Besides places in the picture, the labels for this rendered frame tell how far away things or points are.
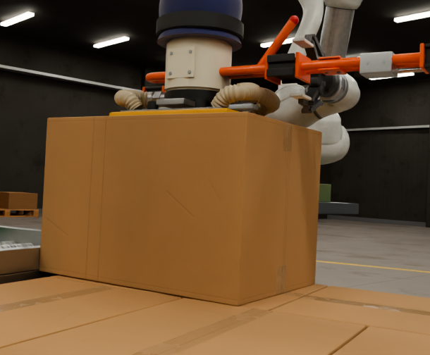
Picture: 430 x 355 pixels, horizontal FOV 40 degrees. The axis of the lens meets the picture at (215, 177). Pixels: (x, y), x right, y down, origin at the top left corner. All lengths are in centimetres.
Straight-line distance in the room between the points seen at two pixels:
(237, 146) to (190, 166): 12
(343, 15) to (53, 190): 116
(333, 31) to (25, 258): 127
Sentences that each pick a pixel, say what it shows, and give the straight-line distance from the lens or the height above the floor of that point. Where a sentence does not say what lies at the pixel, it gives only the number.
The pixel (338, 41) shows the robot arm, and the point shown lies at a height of 132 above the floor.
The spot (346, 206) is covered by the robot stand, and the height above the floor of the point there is 74.
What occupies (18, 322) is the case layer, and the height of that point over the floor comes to 54.
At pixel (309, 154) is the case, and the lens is 149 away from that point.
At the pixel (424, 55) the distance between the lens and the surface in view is 131.
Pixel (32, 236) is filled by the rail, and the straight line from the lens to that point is 228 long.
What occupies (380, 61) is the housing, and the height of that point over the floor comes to 107.
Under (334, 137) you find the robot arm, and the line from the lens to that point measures 221.
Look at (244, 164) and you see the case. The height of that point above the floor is 83.
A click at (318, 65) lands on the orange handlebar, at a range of 137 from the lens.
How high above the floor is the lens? 78
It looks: 1 degrees up
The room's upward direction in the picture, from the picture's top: 3 degrees clockwise
